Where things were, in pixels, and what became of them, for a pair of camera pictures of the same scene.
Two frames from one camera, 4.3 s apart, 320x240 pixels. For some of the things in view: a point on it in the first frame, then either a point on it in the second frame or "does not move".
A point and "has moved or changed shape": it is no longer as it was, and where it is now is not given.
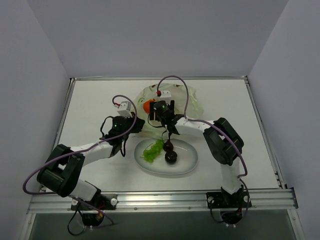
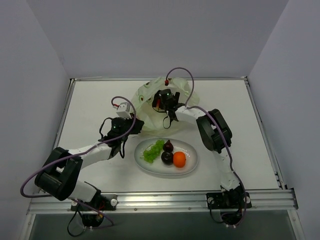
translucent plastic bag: [187, 101] has moved or changed shape
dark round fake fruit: [171, 157] has moved or changed shape
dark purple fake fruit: [168, 146] does not move
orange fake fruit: [146, 106] to [179, 159]
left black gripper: [137, 124] does not move
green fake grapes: [150, 155] does not move
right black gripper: [153, 110] to [162, 100]
